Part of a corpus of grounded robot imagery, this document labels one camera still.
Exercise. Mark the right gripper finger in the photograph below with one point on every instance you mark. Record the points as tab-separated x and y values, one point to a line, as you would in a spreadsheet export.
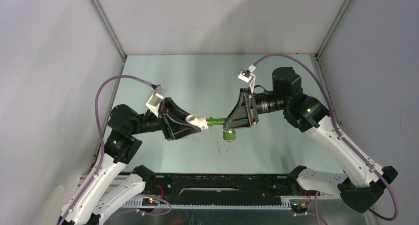
236	123
239	111

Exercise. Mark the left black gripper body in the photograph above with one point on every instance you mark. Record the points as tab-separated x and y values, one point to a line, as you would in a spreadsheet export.
169	136

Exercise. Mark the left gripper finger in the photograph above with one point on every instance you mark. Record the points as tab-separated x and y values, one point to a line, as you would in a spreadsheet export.
181	131
180	115

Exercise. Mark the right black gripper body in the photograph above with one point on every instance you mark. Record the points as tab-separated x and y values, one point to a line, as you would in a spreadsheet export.
254	109

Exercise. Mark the green water faucet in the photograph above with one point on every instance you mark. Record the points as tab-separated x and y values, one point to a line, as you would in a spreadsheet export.
222	123

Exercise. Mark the white pipe elbow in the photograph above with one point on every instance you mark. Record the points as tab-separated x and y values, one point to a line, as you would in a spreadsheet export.
200	122

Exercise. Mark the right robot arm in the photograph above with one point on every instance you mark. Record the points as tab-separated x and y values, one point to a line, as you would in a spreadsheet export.
362	182

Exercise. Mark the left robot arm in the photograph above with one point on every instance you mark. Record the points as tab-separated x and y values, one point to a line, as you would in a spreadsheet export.
91	204

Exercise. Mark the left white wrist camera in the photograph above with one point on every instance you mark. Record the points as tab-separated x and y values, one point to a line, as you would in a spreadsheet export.
155	98

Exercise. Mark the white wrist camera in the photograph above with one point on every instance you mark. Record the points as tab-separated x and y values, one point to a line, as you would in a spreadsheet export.
248	76
155	98

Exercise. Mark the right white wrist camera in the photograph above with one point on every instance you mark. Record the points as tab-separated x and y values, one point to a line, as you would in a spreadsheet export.
248	76

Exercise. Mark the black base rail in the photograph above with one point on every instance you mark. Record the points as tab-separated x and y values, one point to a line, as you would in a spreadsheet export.
222	190

